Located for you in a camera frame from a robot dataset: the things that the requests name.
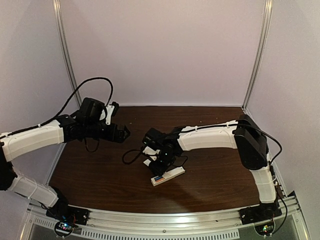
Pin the left aluminium frame post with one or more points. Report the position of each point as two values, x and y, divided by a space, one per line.
57 8

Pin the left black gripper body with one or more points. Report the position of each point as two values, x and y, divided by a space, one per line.
106 136

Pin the aluminium frame post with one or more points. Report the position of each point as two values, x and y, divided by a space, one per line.
57 8
263 37

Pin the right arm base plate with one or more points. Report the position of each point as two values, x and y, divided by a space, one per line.
261 212

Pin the white remote control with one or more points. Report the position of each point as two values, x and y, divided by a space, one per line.
169 175

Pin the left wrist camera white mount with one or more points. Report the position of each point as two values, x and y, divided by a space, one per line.
108 112

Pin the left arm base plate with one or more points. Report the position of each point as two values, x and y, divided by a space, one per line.
72 215

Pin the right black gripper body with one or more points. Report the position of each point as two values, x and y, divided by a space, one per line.
166 163

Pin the front aluminium rail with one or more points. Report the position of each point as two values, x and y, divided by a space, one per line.
212 225

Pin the right aluminium frame post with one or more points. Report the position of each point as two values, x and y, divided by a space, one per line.
263 37

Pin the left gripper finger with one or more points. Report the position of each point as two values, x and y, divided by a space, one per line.
126 135
126 130

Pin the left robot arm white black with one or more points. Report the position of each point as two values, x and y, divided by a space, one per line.
91 121

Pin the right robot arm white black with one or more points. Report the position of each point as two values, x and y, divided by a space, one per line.
243 134

